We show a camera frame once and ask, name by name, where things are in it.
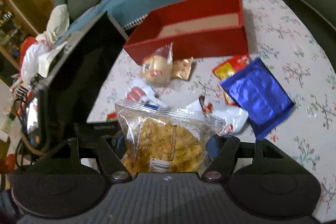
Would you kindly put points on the dark side table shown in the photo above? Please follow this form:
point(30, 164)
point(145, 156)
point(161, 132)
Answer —
point(64, 99)

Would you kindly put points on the floral tablecloth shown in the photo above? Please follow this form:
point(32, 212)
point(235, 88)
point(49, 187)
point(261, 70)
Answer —
point(288, 49)

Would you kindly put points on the white sausage snack packet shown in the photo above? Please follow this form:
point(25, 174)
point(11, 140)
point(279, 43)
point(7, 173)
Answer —
point(140, 91)

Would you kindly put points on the clear round bun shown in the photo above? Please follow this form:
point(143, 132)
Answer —
point(156, 69)

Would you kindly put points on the red tomato sauce packet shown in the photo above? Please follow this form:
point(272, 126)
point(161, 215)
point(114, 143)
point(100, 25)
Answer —
point(111, 117)

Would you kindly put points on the wooden shelf cabinet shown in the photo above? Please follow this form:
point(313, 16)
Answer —
point(18, 3)

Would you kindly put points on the small gold candy packet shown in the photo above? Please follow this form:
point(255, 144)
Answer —
point(182, 69)

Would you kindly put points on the red white plastic bag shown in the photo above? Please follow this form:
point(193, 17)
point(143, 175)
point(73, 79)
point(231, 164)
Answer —
point(30, 51)

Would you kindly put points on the blue foil snack packet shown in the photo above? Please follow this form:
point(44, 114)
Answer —
point(256, 90)

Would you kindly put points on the red cardboard box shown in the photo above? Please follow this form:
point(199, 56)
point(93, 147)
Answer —
point(195, 28)

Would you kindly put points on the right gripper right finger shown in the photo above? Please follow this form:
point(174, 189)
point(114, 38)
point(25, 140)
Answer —
point(222, 152)

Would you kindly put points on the white red snack packet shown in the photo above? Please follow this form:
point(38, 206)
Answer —
point(231, 118)

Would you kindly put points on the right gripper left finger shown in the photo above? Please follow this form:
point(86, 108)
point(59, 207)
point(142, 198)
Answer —
point(110, 165)

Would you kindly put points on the red yellow Trolli candy bag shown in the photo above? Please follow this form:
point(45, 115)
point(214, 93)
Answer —
point(229, 67)

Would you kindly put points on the clear bag fried snack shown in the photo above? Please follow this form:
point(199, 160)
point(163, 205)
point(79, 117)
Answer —
point(160, 140)

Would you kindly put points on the white cloth on sofa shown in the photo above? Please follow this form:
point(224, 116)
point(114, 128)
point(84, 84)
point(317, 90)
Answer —
point(57, 25)

